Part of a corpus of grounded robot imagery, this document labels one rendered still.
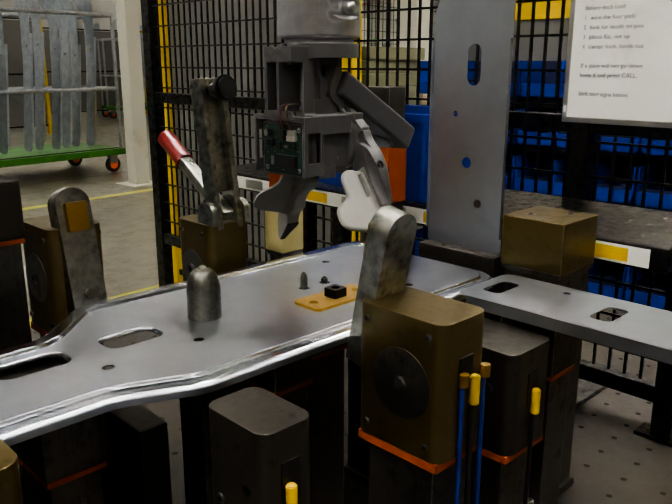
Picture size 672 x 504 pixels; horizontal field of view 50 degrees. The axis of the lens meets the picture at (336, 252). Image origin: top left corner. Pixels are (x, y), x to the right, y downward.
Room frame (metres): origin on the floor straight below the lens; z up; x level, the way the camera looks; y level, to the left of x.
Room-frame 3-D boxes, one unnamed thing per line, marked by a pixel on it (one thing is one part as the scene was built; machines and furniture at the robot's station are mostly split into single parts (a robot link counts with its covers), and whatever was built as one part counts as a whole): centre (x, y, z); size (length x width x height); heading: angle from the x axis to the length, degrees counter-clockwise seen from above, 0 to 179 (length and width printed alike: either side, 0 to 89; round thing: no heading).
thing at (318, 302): (0.70, 0.00, 1.01); 0.08 x 0.04 x 0.01; 134
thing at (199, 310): (0.64, 0.12, 1.02); 0.03 x 0.03 x 0.07
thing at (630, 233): (1.18, -0.14, 1.02); 0.90 x 0.22 x 0.03; 44
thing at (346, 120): (0.68, 0.02, 1.19); 0.09 x 0.08 x 0.12; 134
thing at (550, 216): (0.83, -0.25, 0.88); 0.08 x 0.08 x 0.36; 44
